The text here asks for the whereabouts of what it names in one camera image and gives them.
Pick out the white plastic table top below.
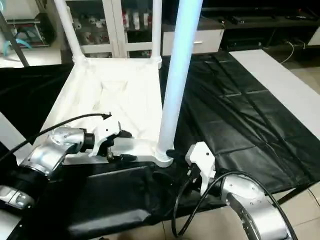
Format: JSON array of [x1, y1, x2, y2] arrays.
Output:
[[17, 56, 176, 168]]

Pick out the white plastic table leg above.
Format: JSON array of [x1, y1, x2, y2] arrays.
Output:
[[149, 0, 164, 65], [154, 0, 204, 167], [53, 0, 87, 64], [0, 112, 27, 152]]

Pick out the black work mat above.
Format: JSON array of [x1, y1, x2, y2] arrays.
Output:
[[0, 50, 320, 236]]

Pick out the black tripod leg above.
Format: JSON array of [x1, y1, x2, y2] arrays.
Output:
[[276, 182, 320, 206]]

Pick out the white glass door cabinet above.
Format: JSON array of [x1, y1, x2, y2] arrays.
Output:
[[64, 0, 166, 59]]

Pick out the white drawer unit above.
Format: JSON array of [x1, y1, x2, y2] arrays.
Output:
[[162, 29, 226, 57]]

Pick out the teal stand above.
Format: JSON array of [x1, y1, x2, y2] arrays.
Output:
[[2, 29, 34, 57]]

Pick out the white low cabinet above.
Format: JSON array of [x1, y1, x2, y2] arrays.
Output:
[[308, 28, 320, 48]]

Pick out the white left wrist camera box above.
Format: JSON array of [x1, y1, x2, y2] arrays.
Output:
[[89, 119, 122, 158]]

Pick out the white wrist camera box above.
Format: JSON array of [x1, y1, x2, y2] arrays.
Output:
[[89, 119, 122, 158], [185, 141, 218, 197]]

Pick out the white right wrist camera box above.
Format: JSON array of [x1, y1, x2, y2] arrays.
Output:
[[185, 141, 218, 197]]

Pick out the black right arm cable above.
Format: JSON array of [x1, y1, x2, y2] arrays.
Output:
[[171, 168, 281, 238]]

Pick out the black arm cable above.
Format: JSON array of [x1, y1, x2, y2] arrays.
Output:
[[0, 113, 113, 166], [171, 168, 281, 238]]

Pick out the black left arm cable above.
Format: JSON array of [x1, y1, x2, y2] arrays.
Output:
[[0, 113, 113, 166]]

